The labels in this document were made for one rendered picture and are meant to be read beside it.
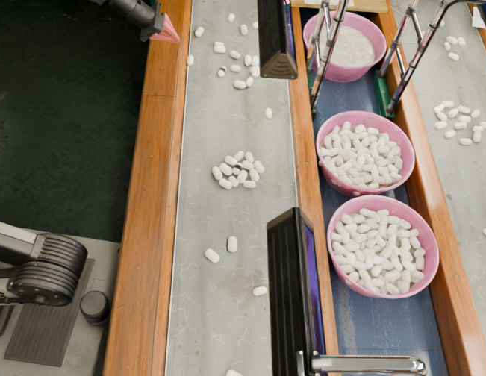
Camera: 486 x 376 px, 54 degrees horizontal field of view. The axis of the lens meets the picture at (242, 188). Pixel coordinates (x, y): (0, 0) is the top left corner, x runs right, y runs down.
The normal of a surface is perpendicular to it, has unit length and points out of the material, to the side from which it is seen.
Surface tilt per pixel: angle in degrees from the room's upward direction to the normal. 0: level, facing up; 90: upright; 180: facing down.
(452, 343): 90
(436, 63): 0
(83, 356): 0
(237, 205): 0
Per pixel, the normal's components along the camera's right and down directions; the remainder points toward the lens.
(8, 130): 0.09, -0.54
